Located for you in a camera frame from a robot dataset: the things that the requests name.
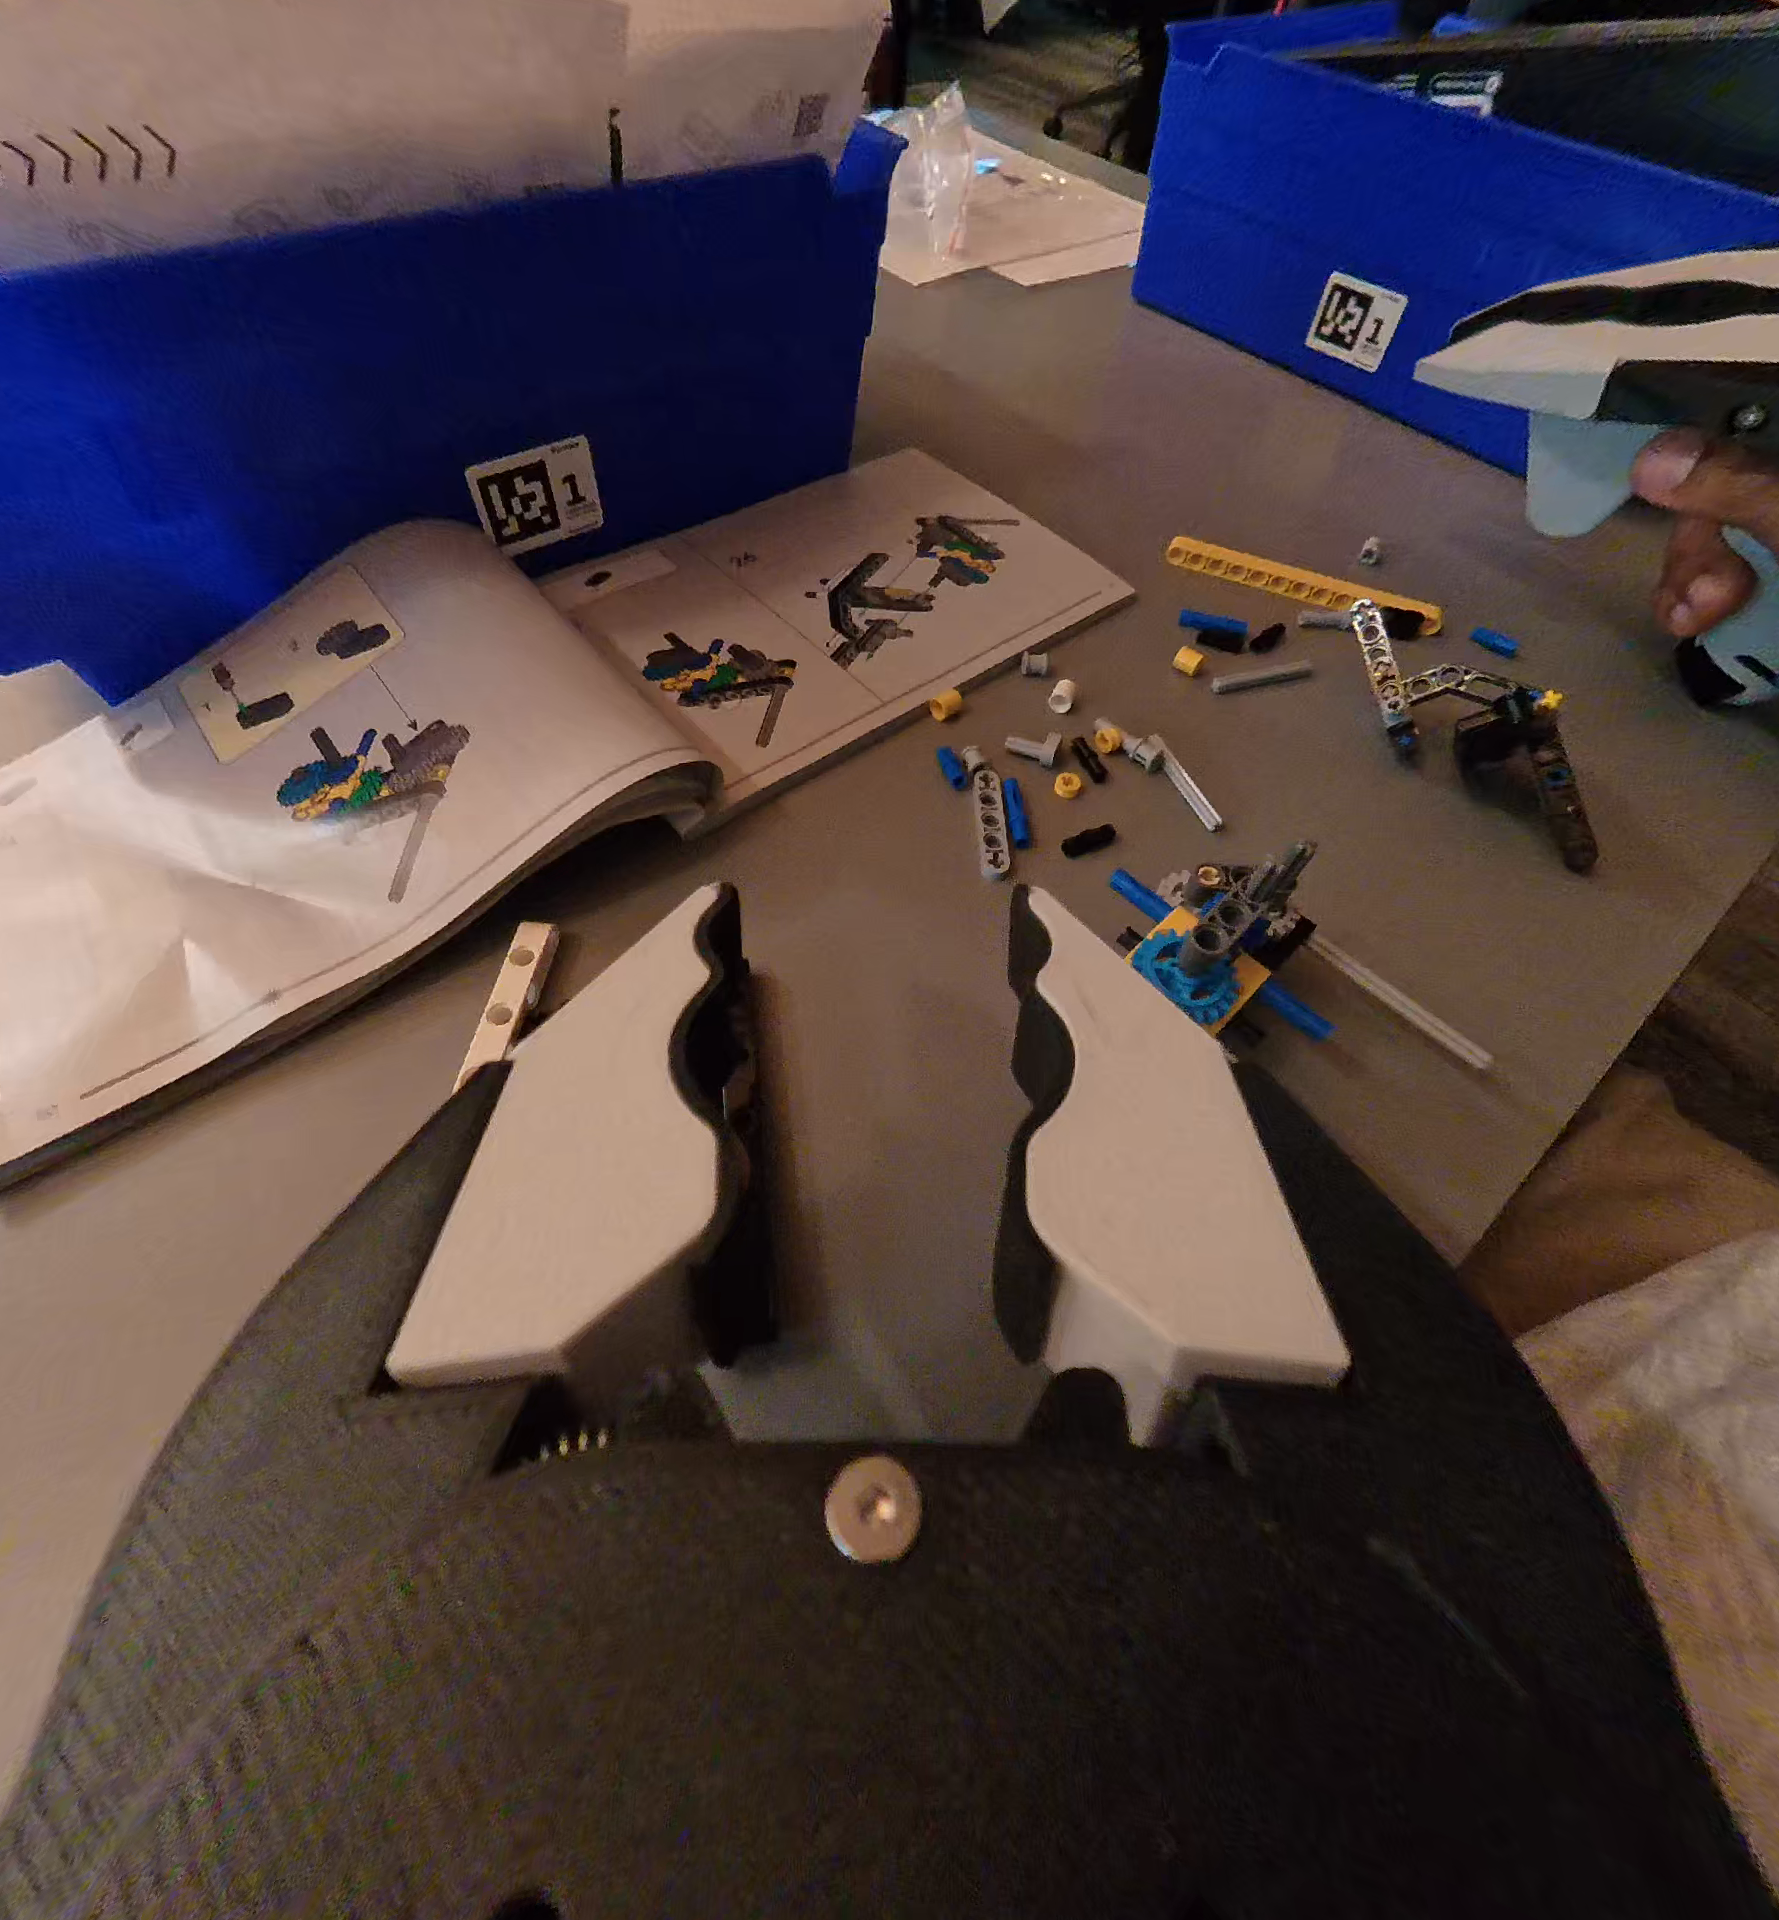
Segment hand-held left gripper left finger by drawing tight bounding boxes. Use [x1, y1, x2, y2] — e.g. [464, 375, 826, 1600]
[385, 881, 781, 1391]

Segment lego instruction booklet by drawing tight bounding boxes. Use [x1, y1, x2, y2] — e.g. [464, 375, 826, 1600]
[0, 445, 1139, 1226]

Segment person's right hand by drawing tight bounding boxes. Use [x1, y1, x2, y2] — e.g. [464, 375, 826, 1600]
[1630, 424, 1779, 756]

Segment clear plastic bag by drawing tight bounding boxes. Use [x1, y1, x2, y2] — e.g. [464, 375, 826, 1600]
[878, 77, 1150, 290]

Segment long yellow lego beam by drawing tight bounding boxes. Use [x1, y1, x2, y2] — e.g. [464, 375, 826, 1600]
[1164, 533, 1445, 643]

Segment lego gear assembly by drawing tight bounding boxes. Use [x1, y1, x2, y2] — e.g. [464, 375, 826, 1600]
[1108, 838, 1343, 1056]

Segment black lego linkage subassembly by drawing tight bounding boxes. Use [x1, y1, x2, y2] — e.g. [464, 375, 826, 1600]
[1343, 597, 1606, 878]

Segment long white lego beam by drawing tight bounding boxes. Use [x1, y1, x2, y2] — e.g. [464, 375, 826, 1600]
[452, 918, 564, 1098]

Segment white papers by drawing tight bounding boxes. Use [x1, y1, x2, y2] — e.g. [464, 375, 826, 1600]
[0, 0, 894, 283]

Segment blue storage bin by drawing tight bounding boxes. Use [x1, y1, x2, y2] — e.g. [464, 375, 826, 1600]
[0, 117, 908, 711]
[1130, 0, 1779, 482]

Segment long thin grey lego axle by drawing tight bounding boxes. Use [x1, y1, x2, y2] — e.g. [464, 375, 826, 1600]
[1305, 932, 1498, 1076]

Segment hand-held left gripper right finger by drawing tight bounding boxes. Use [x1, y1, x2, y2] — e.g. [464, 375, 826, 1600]
[991, 885, 1353, 1452]

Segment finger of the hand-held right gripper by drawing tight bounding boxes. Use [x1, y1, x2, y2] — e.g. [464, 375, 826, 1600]
[1448, 237, 1779, 346]
[1409, 298, 1779, 544]

